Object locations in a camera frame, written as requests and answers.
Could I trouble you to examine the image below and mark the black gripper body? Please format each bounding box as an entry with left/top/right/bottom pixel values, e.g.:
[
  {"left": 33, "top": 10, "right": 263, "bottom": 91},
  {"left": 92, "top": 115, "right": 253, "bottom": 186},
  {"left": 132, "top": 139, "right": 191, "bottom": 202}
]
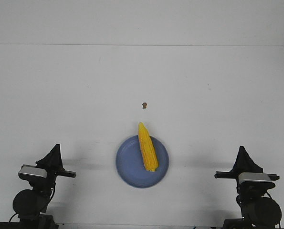
[
  {"left": 22, "top": 168, "right": 76, "bottom": 191},
  {"left": 214, "top": 171, "right": 280, "bottom": 193}
]

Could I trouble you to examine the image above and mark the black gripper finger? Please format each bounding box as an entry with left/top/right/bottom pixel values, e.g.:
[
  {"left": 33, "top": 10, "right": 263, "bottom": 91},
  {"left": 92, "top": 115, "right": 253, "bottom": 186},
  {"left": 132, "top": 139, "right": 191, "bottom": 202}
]
[
  {"left": 36, "top": 144, "right": 58, "bottom": 168},
  {"left": 242, "top": 146, "right": 263, "bottom": 173},
  {"left": 230, "top": 146, "right": 242, "bottom": 172},
  {"left": 57, "top": 144, "right": 64, "bottom": 170}
]

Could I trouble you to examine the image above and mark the blue round plate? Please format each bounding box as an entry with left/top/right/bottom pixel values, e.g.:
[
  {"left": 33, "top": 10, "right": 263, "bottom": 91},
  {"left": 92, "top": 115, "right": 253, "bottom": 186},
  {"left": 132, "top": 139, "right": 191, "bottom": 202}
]
[{"left": 116, "top": 136, "right": 169, "bottom": 188}]

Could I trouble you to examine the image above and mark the yellow corn cob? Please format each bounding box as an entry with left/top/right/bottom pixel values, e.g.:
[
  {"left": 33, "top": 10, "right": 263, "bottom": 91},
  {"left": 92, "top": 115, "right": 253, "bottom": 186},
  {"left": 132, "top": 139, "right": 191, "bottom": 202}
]
[{"left": 138, "top": 122, "right": 159, "bottom": 172}]

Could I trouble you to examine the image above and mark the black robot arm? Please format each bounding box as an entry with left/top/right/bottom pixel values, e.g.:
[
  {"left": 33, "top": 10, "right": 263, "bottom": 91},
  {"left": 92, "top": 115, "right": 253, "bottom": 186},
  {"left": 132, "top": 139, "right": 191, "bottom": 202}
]
[
  {"left": 214, "top": 146, "right": 282, "bottom": 229},
  {"left": 12, "top": 144, "right": 76, "bottom": 229}
]

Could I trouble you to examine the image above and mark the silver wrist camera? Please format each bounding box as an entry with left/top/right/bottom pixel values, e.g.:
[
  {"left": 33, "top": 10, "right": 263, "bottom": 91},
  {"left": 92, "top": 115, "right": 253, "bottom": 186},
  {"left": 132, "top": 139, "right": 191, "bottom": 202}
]
[
  {"left": 18, "top": 165, "right": 48, "bottom": 178},
  {"left": 238, "top": 172, "right": 272, "bottom": 184}
]

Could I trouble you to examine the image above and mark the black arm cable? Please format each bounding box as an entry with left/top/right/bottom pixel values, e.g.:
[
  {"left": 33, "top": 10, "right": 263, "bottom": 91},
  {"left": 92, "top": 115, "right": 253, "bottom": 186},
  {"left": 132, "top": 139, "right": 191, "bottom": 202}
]
[{"left": 263, "top": 190, "right": 282, "bottom": 229}]

